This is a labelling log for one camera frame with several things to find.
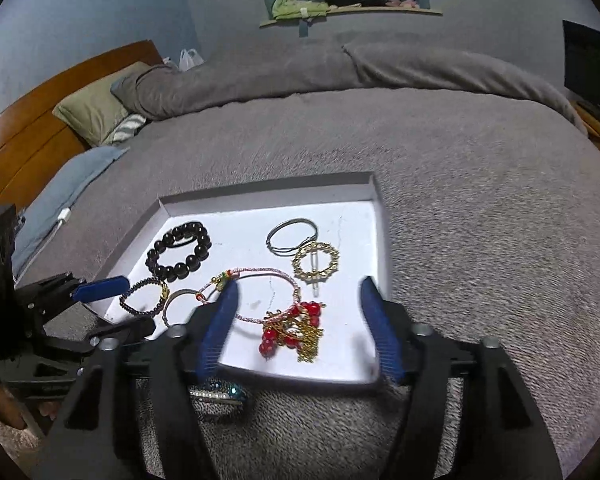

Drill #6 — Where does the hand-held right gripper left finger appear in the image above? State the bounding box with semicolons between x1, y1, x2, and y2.
32;280;241;480

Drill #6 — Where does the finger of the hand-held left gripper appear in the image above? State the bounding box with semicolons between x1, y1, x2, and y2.
14;272;129;312
41;316;157;357

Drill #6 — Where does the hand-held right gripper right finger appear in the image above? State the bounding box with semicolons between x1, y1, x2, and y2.
359;276;563;480

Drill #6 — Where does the small dark bead bracelet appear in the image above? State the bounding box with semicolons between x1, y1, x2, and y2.
119;276;171;317

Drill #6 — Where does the red bead gold bracelet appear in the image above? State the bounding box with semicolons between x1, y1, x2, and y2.
259;300;327;364

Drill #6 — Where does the blue green bead bracelet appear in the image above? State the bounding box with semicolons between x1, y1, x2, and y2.
189;379;251;416

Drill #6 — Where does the large dark bead bracelet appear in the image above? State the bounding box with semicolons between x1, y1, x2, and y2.
146;222;212;284

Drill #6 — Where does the white pearl hair clip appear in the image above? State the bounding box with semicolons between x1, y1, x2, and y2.
189;386;228;402

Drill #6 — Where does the pink cord bracelet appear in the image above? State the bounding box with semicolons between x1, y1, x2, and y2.
196;267;302;327

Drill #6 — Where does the gold ring bracelet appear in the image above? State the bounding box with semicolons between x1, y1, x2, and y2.
291;241;341;298

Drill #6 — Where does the thin silver double bangle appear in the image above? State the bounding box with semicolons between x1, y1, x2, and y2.
266;217;319;257

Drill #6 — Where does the person's left hand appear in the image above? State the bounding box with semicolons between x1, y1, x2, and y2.
0;394;67;429

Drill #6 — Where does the light blue sheet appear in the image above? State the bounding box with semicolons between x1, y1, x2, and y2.
10;146;131;276

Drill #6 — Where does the wooden headboard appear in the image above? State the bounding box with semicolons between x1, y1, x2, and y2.
0;40;166;216

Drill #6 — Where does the striped pillow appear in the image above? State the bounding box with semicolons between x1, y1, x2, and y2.
102;112;148;147

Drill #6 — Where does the grey blanket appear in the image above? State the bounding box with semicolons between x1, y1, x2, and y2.
0;30;600;480

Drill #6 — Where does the olive pillow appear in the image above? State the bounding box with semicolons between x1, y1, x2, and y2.
53;61;153;147

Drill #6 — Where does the white plastic bag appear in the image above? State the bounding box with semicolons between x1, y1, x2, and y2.
177;48;205;72

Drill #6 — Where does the green cloth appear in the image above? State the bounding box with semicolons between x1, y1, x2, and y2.
271;0;331;21

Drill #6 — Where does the black television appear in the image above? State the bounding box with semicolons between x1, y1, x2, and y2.
562;20;600;113

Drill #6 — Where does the white charger with cable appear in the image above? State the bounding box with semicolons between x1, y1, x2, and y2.
12;206;73;281

